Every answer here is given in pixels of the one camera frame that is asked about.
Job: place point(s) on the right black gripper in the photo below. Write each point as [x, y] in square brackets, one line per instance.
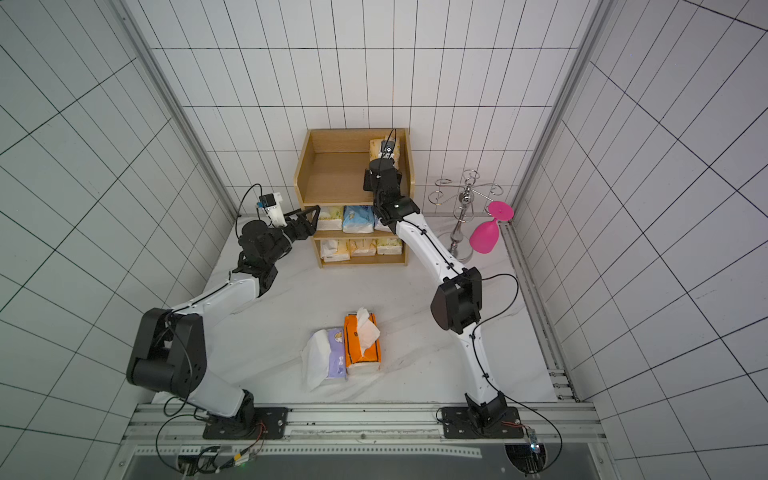
[382, 162]

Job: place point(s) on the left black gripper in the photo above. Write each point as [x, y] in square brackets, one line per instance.
[304, 216]

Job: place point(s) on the blue tissue pack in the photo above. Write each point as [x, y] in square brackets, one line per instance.
[358, 219]

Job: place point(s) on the purple white tissue pack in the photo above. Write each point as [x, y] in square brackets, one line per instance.
[323, 359]

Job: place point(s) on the orange tissue box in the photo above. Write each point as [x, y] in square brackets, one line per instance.
[362, 349]

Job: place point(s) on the white green tissue pack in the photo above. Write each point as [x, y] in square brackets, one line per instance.
[330, 218]

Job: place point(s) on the beige tissue pack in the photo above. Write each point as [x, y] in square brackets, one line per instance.
[374, 147]

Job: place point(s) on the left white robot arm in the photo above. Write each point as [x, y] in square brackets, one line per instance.
[170, 353]

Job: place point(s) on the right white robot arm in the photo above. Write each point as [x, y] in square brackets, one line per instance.
[457, 301]

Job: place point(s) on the wooden three-tier shelf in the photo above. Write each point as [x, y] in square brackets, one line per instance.
[330, 172]

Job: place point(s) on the purple tissue pack on shelf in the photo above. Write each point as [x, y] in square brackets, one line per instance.
[379, 225]

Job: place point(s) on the yellow tissue pack middle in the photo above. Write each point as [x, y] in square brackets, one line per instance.
[362, 247]

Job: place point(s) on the yellow tissue pack right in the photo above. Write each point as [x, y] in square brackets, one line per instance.
[389, 246]

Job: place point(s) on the chrome glass holder stand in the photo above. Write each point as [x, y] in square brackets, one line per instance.
[462, 196]

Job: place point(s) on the pink plastic wine glass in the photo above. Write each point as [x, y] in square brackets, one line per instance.
[485, 237]

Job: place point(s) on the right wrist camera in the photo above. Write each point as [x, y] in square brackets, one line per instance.
[388, 148]

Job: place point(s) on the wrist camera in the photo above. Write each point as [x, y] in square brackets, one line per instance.
[388, 148]
[271, 203]

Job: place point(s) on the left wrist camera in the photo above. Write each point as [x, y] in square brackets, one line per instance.
[271, 203]

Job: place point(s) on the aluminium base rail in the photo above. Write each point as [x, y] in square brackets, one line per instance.
[359, 429]

